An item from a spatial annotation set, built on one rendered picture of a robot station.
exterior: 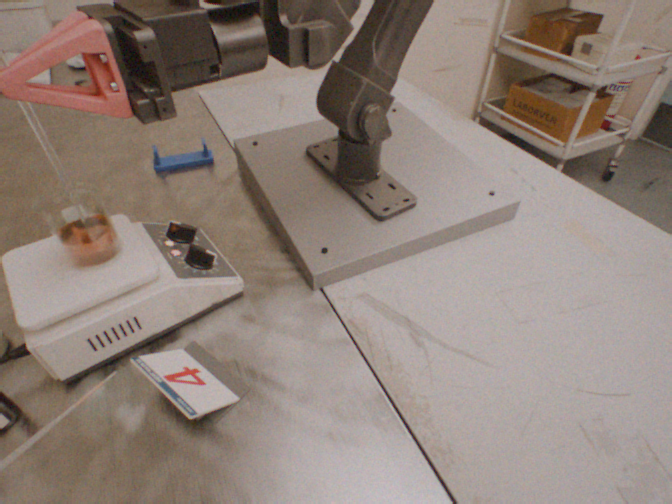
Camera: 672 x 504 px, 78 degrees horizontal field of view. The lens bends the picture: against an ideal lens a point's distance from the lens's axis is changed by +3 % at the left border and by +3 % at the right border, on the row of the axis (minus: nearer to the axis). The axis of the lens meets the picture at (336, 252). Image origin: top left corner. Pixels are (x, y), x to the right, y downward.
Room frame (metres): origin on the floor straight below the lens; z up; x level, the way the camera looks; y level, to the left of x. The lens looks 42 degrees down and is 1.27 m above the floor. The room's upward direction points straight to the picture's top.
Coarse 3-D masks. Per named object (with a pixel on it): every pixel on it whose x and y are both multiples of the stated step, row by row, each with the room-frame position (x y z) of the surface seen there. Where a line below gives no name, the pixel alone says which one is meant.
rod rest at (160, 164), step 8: (192, 152) 0.66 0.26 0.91; (200, 152) 0.66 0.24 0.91; (208, 152) 0.66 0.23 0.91; (160, 160) 0.62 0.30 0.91; (168, 160) 0.63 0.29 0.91; (176, 160) 0.63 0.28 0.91; (184, 160) 0.63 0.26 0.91; (192, 160) 0.63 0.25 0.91; (200, 160) 0.63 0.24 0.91; (208, 160) 0.64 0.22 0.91; (160, 168) 0.61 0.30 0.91; (168, 168) 0.61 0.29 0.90; (176, 168) 0.62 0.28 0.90
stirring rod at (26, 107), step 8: (0, 56) 0.30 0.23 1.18; (0, 64) 0.30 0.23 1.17; (8, 64) 0.30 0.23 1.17; (24, 104) 0.30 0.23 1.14; (24, 112) 0.30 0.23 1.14; (32, 112) 0.30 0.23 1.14; (32, 120) 0.30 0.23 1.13; (40, 128) 0.30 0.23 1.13; (40, 136) 0.30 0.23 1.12; (48, 144) 0.30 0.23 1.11; (48, 152) 0.30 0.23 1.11; (56, 160) 0.30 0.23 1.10; (56, 168) 0.30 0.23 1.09; (64, 176) 0.30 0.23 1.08; (64, 184) 0.30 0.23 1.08; (72, 192) 0.30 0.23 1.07; (72, 200) 0.30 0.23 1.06; (80, 208) 0.30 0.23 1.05
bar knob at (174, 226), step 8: (168, 224) 0.38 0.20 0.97; (176, 224) 0.38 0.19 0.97; (184, 224) 0.39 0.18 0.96; (168, 232) 0.38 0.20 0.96; (176, 232) 0.38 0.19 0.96; (184, 232) 0.38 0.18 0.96; (192, 232) 0.38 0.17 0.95; (176, 240) 0.37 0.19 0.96; (184, 240) 0.37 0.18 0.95; (192, 240) 0.38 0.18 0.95
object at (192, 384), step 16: (176, 352) 0.24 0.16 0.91; (160, 368) 0.21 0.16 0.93; (176, 368) 0.21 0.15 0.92; (192, 368) 0.22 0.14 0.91; (176, 384) 0.19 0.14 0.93; (192, 384) 0.20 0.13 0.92; (208, 384) 0.20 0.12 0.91; (192, 400) 0.18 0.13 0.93; (208, 400) 0.18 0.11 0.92; (224, 400) 0.19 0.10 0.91
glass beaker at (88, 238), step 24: (48, 192) 0.32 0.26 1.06; (96, 192) 0.32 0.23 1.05; (48, 216) 0.28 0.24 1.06; (72, 216) 0.28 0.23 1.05; (96, 216) 0.29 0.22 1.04; (72, 240) 0.28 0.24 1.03; (96, 240) 0.29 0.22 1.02; (120, 240) 0.31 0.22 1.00; (72, 264) 0.28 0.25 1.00; (96, 264) 0.28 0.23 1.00
